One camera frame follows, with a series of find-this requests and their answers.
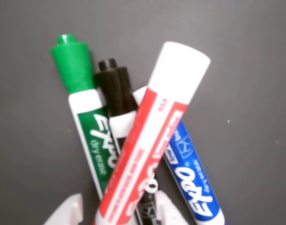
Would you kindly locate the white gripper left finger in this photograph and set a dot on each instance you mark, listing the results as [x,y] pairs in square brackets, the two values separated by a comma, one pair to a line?
[70,211]

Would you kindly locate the red Expo marker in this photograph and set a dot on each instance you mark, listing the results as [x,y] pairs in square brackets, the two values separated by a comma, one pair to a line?
[157,112]

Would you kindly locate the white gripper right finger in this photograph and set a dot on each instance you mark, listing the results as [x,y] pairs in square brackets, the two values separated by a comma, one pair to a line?
[167,211]

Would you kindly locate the black Expo marker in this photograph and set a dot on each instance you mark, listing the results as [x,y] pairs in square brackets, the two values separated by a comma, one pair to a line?
[115,93]

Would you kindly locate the green Expo marker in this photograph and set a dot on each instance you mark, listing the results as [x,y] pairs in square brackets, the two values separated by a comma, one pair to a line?
[72,68]

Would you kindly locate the blue Expo marker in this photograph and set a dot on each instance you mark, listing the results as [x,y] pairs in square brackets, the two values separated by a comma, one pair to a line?
[192,178]

